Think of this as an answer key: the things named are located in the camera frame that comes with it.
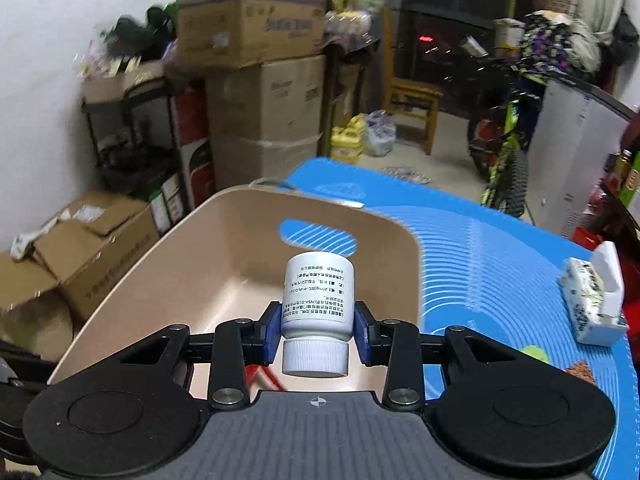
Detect bicycle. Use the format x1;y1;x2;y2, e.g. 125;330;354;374
461;36;546;218

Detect blue silicone baking mat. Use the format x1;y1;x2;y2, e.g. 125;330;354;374
285;158;639;479

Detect white medicine bottle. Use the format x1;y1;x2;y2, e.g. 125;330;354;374
281;252;355;378

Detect plastic bag on floor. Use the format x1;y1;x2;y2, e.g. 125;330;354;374
363;110;397;157

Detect stacked cardboard boxes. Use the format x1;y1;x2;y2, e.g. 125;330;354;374
177;0;326;188

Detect black metal shelf rack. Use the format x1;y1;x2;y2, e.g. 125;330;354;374
80;58;216;232

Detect white cabinet appliance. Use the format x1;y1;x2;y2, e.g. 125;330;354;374
525;76;636;238

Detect green round tin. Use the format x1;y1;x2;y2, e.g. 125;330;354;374
521;344;550;364

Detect patterned square gift box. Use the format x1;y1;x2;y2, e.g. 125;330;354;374
565;360;597;386

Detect yellow oil jug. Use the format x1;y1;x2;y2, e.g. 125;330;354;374
330;114;367;165

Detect open cardboard box on floor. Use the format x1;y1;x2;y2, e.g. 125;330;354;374
1;191;160;322

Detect tissue box with tissue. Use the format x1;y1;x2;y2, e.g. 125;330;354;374
558;240;629;348

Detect wooden chair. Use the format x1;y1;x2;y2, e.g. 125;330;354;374
382;6;444;155

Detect beige plastic storage bin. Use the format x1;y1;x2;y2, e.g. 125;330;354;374
49;186;423;384

